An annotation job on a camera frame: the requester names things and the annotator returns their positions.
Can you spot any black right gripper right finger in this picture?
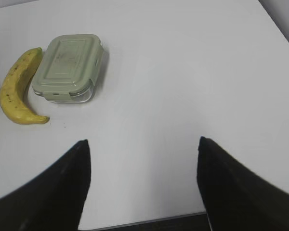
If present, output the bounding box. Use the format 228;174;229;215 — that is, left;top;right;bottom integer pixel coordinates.
197;137;289;231

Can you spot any green lidded glass container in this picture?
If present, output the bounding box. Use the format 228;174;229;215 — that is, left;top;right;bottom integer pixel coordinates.
32;34;104;103

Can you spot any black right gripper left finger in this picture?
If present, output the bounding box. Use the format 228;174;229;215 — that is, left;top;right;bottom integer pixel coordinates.
0;140;91;231

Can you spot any yellow banana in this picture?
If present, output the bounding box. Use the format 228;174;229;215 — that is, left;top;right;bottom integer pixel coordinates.
0;47;49;125

